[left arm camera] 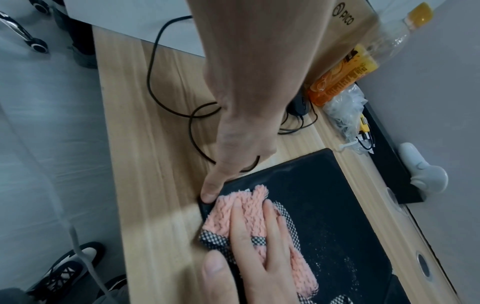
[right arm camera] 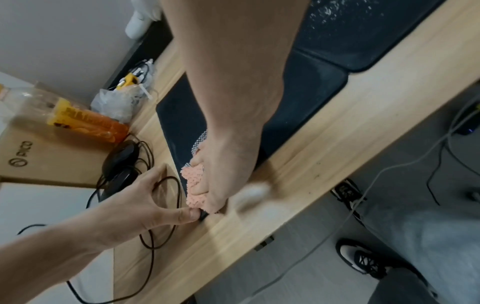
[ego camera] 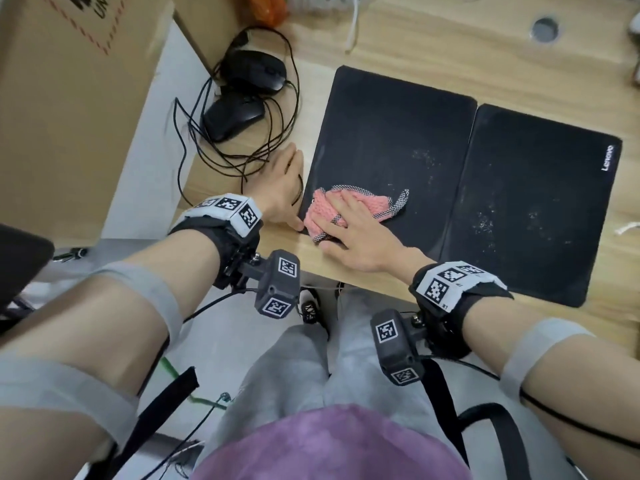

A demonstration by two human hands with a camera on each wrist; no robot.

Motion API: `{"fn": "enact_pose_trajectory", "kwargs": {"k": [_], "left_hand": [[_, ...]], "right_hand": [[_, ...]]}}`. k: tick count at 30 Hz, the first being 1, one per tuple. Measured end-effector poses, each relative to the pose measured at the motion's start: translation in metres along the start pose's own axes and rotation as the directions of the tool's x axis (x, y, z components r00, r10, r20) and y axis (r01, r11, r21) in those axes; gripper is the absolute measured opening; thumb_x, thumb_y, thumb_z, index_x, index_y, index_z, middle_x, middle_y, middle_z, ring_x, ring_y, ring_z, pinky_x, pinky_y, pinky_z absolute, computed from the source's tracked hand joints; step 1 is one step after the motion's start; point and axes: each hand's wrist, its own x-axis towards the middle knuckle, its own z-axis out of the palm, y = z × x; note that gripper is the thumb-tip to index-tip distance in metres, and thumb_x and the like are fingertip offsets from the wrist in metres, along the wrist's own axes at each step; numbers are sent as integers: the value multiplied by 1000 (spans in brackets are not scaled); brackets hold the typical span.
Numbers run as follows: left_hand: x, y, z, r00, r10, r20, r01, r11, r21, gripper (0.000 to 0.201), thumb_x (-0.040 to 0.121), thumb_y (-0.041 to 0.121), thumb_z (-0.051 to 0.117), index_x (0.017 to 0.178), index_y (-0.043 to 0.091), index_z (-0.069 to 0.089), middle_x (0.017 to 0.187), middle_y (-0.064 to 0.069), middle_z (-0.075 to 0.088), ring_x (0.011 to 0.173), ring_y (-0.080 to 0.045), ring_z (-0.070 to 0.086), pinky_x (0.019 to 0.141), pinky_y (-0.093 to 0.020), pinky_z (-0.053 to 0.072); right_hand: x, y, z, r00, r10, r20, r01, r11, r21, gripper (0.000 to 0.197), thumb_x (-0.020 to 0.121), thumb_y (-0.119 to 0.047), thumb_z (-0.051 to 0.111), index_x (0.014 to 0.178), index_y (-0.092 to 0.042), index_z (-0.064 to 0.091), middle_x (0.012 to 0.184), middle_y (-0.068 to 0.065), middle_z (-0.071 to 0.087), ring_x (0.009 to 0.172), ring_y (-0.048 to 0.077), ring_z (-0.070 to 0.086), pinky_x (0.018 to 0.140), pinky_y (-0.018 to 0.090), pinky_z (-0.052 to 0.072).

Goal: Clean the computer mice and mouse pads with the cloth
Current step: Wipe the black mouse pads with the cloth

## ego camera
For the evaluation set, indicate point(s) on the person's right hand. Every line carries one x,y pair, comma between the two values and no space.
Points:
370,244

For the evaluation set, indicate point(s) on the person's left hand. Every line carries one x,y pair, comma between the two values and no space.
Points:
277,189

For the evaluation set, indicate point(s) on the pink cleaning cloth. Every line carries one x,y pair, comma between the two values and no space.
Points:
320,207

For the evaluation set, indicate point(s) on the black mouse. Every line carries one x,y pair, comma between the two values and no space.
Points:
255,72
230,117

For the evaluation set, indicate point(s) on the black mouse pad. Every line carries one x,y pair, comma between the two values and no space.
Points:
390,124
540,194

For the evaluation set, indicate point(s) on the person's left forearm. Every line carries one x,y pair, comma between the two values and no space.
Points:
125,289

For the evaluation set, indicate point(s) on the person's right forearm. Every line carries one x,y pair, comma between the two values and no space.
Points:
500,324

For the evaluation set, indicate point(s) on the person's purple shirt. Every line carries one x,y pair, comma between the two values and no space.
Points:
325,444

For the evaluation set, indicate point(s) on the black white sneaker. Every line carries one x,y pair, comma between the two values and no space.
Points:
310,309

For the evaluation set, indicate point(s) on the white board panel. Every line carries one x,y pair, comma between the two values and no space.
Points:
150,169

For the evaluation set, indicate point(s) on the orange juice bottle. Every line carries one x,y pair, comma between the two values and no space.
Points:
267,7

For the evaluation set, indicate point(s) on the cardboard box with round logo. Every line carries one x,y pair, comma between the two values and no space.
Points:
205,19

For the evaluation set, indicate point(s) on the large cardboard box red-dotted label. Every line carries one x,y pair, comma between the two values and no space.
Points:
60,119

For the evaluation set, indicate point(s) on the small white twist tie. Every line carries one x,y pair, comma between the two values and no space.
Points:
627,228

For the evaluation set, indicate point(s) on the black wrist camera with markers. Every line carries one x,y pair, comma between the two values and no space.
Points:
395,349
277,289

